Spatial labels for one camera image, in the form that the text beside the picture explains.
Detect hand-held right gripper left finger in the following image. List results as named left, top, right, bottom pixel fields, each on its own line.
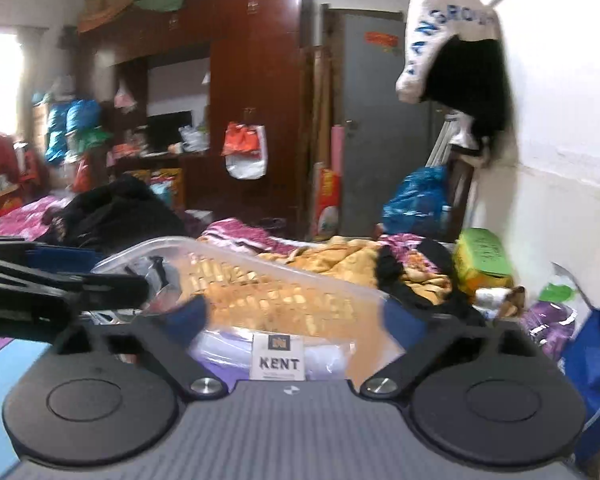
left=50, top=294, right=229, bottom=403

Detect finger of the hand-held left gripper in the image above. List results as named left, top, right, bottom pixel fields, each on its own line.
left=0, top=259, right=151, bottom=313
left=0, top=236, right=107, bottom=276

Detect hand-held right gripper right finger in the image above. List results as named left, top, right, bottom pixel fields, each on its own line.
left=359, top=299, right=551, bottom=403

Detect purple tissue pack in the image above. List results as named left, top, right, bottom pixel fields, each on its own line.
left=189, top=327, right=357, bottom=382

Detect white plastic basket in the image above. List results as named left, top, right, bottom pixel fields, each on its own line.
left=91, top=235, right=397, bottom=397

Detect white cigarette box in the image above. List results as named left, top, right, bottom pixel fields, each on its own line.
left=249, top=333, right=307, bottom=383

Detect black cloth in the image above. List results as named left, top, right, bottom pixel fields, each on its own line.
left=376, top=239, right=482, bottom=323

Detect pink floral bedspread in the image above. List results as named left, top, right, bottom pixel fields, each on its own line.
left=0, top=194, right=307, bottom=257

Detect black clothing pile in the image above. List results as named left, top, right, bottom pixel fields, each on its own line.
left=42, top=174, right=191, bottom=252

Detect orange blanket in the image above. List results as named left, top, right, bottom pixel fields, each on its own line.
left=256, top=236, right=453, bottom=307

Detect green box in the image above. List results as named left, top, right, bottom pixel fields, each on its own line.
left=452, top=227, right=515, bottom=287

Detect red cloth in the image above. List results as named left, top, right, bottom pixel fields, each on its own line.
left=0, top=131, right=37, bottom=187

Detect green plastic bag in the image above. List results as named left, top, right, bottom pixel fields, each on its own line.
left=77, top=129, right=114, bottom=155

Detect blue plastic bag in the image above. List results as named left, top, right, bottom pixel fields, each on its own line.
left=382, top=165, right=453, bottom=237

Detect blue patterned plastic bags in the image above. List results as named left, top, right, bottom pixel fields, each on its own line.
left=44, top=99, right=104, bottom=165

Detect red yellow bag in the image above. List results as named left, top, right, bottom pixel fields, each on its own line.
left=315, top=167, right=343, bottom=240

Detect purple plastic bag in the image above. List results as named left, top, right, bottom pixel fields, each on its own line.
left=522, top=299, right=579, bottom=357

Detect green white plastic wrapper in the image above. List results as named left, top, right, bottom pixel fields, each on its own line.
left=538, top=261, right=581, bottom=307

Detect black monitor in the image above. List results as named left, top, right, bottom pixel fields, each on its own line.
left=144, top=110, right=193, bottom=155

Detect pink white hanging bag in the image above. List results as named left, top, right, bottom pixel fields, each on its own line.
left=113, top=79, right=138, bottom=112

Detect white plastic bag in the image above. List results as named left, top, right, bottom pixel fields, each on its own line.
left=178, top=124, right=211, bottom=154

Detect orange white shopping bag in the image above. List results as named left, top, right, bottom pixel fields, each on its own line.
left=221, top=120, right=269, bottom=181

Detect grey curtain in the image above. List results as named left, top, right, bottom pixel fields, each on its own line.
left=17, top=26, right=50, bottom=128

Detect pink rolled mat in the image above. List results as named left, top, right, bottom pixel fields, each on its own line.
left=329, top=124, right=347, bottom=175

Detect folded metal rack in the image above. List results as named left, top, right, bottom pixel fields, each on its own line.
left=424, top=112, right=476, bottom=167

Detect grey door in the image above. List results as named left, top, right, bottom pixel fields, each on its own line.
left=342, top=12, right=449, bottom=237

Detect blue tote bag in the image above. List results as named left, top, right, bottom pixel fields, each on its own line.
left=558, top=307, right=600, bottom=467

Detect wooden sticks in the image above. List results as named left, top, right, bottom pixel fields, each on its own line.
left=299, top=44, right=341, bottom=242

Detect brown wooden wardrobe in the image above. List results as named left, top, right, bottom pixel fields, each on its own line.
left=77, top=0, right=313, bottom=227

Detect black hanging garment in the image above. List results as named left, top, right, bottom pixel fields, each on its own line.
left=422, top=37, right=511, bottom=169

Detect red door sticker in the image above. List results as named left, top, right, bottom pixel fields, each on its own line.
left=364, top=30, right=401, bottom=52

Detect white hooded garment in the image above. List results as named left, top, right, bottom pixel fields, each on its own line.
left=395, top=0, right=501, bottom=106

